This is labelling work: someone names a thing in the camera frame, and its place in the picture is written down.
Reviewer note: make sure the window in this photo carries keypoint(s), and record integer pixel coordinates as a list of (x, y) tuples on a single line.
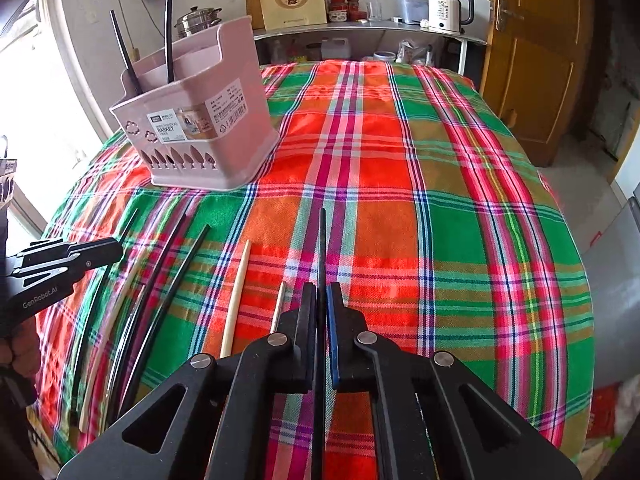
[(45, 110)]

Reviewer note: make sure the translucent blue storage container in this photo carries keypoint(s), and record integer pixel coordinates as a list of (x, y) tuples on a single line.
[(411, 9)]

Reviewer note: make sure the wooden chopstick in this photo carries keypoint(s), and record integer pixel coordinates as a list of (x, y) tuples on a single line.
[(100, 370), (236, 300), (278, 307)]

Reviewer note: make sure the steel shelf table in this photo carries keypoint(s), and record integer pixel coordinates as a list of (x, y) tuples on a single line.
[(370, 30)]

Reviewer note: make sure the steel steamer pot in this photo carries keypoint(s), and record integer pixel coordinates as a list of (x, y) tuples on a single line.
[(196, 22)]

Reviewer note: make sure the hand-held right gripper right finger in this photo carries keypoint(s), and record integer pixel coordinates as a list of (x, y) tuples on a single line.
[(332, 340)]

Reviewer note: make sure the wooden door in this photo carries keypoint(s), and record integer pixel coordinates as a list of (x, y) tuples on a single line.
[(540, 60)]

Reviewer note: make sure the patterned small bowl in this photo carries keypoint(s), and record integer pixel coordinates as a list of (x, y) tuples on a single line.
[(336, 16)]

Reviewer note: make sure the black chopstick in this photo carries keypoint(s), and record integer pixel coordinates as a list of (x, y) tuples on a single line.
[(322, 245), (94, 310), (170, 305), (170, 20), (150, 300), (125, 55)]

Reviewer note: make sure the plaid blanket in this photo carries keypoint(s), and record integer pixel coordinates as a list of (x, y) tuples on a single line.
[(400, 210)]

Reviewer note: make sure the white plastic tub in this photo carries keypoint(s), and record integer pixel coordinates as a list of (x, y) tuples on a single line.
[(385, 56)]

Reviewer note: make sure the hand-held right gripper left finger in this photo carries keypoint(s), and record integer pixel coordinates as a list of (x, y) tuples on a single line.
[(307, 340)]

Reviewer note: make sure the clear glass cup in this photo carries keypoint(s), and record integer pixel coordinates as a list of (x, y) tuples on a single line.
[(375, 11)]

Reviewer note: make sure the white cutlery basket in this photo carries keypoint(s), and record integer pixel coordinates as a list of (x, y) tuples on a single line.
[(200, 125)]

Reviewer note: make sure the red plastic bag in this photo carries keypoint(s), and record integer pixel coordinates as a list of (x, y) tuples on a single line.
[(617, 415)]

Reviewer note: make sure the red lid jar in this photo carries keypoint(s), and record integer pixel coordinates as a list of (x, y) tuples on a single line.
[(336, 4), (353, 9)]

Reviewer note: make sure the white electric kettle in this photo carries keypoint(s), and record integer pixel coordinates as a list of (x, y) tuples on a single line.
[(445, 10)]

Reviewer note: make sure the crumpled plastic bags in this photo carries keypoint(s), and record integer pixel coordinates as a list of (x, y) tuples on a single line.
[(414, 54)]

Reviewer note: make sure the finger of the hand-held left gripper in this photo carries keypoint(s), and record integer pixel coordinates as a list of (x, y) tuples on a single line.
[(55, 269), (100, 252)]

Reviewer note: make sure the brown paper bag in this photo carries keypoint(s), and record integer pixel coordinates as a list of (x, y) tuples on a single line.
[(292, 2)]

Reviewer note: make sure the person's left hand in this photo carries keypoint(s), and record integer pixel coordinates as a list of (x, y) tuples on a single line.
[(21, 352)]

